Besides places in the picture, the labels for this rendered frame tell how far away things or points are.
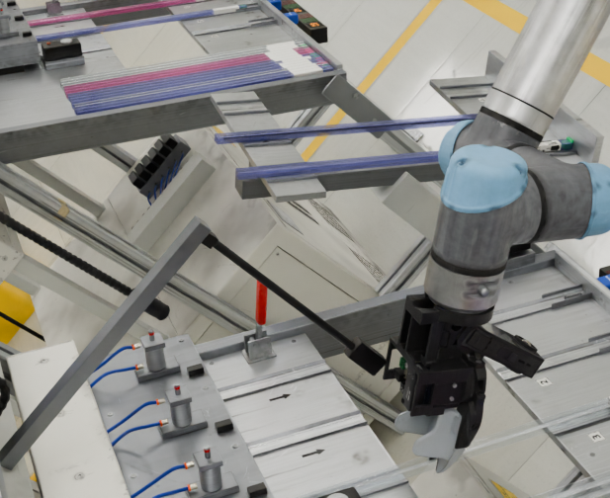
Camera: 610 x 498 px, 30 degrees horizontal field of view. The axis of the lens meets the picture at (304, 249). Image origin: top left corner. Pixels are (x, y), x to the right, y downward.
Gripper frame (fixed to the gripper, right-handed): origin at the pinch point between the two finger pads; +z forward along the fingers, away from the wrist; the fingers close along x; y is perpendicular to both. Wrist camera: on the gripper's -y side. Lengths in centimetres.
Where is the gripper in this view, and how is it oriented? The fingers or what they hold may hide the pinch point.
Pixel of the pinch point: (442, 456)
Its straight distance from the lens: 126.2
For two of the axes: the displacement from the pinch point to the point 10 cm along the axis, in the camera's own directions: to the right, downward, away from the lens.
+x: 3.6, 4.6, -8.2
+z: -1.2, 8.9, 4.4
